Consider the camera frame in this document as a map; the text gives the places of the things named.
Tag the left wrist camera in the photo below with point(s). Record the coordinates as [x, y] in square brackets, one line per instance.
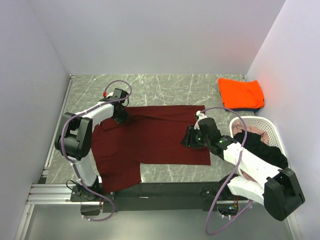
[119, 94]

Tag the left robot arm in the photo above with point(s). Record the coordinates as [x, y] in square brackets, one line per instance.
[74, 139]

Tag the folded orange t-shirt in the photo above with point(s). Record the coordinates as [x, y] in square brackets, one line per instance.
[251, 88]

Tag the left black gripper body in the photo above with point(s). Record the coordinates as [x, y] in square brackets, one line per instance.
[120, 118]

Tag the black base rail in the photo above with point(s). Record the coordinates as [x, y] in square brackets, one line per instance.
[149, 197]

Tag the dark red t-shirt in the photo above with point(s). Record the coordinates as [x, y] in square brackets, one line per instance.
[151, 135]

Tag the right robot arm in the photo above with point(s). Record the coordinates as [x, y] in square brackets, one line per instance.
[277, 189]

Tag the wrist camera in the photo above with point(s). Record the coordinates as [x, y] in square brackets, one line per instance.
[119, 94]
[208, 128]

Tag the pink garment in basket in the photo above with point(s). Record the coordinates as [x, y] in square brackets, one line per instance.
[238, 131]

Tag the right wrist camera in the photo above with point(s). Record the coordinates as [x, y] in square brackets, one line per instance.
[208, 128]

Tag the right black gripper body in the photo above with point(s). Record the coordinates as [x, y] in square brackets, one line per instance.
[194, 140]

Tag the white plastic laundry basket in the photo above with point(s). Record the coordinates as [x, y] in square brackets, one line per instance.
[265, 125]

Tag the black garment in basket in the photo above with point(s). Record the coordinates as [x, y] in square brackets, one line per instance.
[270, 154]

